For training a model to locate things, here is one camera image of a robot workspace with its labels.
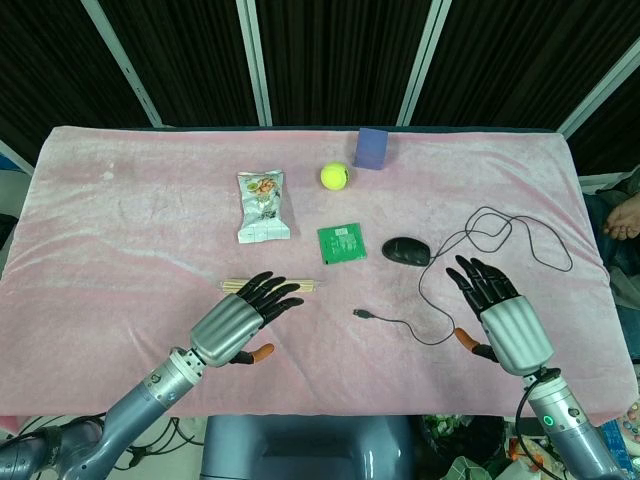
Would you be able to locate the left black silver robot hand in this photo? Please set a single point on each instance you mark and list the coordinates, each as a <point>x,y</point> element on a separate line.
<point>225,327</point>

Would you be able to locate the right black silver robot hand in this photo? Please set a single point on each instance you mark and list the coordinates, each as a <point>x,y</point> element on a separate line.
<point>515,330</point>

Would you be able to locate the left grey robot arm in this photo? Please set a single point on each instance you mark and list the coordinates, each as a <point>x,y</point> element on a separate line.
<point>135,405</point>

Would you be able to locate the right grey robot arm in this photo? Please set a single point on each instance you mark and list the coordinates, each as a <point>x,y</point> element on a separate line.
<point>570,430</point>

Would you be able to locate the pink tablecloth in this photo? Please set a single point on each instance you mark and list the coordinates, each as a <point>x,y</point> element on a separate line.
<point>150,225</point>

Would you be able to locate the black computer mouse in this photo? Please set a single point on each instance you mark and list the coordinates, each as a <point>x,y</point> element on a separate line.
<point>406,251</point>

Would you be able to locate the bundle of wooden sticks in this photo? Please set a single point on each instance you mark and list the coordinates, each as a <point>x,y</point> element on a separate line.
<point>232,285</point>

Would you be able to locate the white printed snack packet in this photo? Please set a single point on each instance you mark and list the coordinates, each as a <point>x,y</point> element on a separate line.
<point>262,207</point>

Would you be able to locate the green square sachet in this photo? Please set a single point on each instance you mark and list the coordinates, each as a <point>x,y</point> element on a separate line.
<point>342,243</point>

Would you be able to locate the blue-grey robot torso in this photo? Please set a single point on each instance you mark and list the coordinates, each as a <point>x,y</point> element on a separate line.
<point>305,450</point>

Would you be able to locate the person's leg in jeans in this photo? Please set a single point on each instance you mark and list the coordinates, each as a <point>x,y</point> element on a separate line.
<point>625,215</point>

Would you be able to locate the yellow tennis ball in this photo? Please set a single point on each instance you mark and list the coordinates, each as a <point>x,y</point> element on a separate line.
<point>335,176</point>

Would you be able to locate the purple foam block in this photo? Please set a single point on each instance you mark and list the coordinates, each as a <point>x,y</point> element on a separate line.
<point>370,148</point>

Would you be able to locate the white metal partition post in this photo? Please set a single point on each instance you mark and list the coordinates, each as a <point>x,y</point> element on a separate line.
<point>255,60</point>
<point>600,90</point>
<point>125,65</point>
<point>422,65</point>
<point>15,155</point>

